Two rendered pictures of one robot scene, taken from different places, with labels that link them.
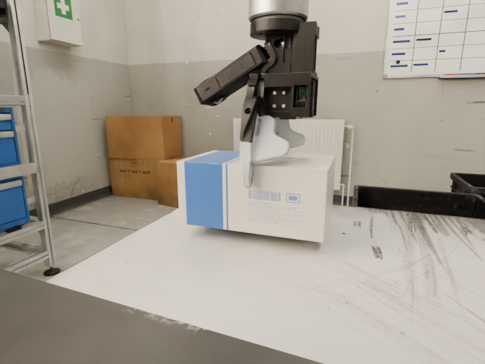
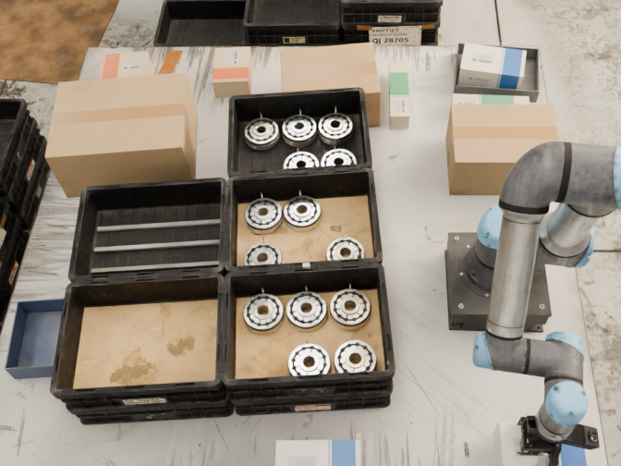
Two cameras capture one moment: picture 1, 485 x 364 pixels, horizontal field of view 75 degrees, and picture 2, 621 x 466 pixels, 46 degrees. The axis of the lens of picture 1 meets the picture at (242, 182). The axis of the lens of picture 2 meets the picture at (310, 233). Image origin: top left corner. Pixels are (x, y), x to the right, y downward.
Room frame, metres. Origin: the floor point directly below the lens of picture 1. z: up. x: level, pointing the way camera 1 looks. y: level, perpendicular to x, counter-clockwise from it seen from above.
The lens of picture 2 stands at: (0.78, -0.60, 2.51)
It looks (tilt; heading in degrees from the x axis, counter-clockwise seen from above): 57 degrees down; 168
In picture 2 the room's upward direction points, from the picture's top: 6 degrees counter-clockwise
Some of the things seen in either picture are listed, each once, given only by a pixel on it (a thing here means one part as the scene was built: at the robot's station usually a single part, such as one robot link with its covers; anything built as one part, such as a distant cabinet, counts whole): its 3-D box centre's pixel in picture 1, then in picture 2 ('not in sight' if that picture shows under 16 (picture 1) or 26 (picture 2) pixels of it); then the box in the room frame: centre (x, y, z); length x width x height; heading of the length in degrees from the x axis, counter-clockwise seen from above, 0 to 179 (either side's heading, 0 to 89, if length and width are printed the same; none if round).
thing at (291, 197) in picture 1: (259, 188); (541, 453); (0.45, -0.02, 0.76); 0.20 x 0.12 x 0.09; 70
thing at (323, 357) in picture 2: not in sight; (309, 362); (0.10, -0.48, 0.86); 0.10 x 0.10 x 0.01
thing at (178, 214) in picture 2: not in sight; (155, 239); (-0.37, -0.77, 0.87); 0.40 x 0.30 x 0.11; 75
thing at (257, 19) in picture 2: not in sight; (296, 31); (-1.61, -0.05, 0.31); 0.40 x 0.30 x 0.34; 70
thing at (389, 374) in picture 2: not in sight; (306, 323); (0.03, -0.46, 0.92); 0.40 x 0.30 x 0.02; 75
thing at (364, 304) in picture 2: not in sight; (349, 306); (-0.01, -0.34, 0.86); 0.10 x 0.10 x 0.01
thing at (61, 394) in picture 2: not in sight; (140, 333); (-0.08, -0.85, 0.92); 0.40 x 0.30 x 0.02; 75
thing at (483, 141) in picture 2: not in sight; (500, 150); (-0.40, 0.27, 0.78); 0.30 x 0.22 x 0.16; 70
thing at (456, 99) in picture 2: not in sight; (489, 108); (-0.60, 0.33, 0.73); 0.24 x 0.06 x 0.06; 67
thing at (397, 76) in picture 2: not in sight; (398, 94); (-0.76, 0.08, 0.73); 0.24 x 0.06 x 0.06; 161
